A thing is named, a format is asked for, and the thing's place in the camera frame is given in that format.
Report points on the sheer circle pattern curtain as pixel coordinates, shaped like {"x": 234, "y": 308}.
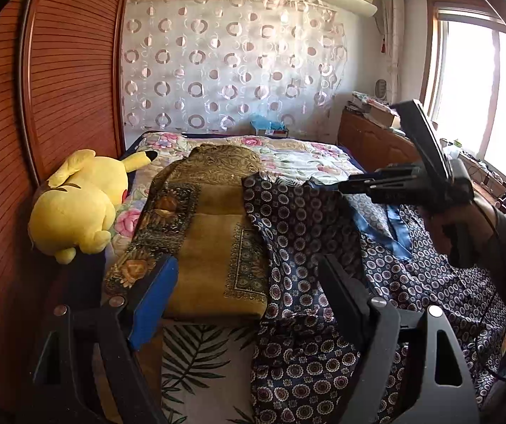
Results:
{"x": 213, "y": 66}

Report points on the wooden slatted wardrobe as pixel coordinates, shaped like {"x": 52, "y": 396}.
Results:
{"x": 59, "y": 92}

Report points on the gold brown folded blanket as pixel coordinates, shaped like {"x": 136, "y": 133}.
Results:
{"x": 195, "y": 213}

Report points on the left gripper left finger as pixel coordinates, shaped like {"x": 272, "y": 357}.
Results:
{"x": 63, "y": 375}

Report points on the blue tissue box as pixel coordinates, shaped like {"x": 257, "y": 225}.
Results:
{"x": 262, "y": 126}

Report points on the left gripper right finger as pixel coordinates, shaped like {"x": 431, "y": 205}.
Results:
{"x": 436, "y": 383}

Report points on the long wooden cabinet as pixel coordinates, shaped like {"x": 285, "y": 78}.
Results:
{"x": 374, "y": 146}

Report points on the palm leaf print sheet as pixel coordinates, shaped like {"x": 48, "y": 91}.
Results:
{"x": 205, "y": 373}

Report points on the cardboard box on cabinet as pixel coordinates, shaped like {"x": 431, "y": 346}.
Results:
{"x": 375, "y": 110}

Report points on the yellow Pikachu plush toy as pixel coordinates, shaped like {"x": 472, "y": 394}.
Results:
{"x": 75, "y": 208}

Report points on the floral quilt bedspread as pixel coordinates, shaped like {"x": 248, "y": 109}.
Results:
{"x": 289, "y": 158}

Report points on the person's right hand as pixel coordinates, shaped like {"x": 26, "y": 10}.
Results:
{"x": 461, "y": 231}

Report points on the navy patterned silk garment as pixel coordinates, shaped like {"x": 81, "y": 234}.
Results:
{"x": 310, "y": 343}

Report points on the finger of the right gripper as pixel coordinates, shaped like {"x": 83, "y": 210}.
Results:
{"x": 387, "y": 195}
{"x": 392, "y": 173}

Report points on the window with wooden frame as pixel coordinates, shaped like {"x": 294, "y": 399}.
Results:
{"x": 464, "y": 85}

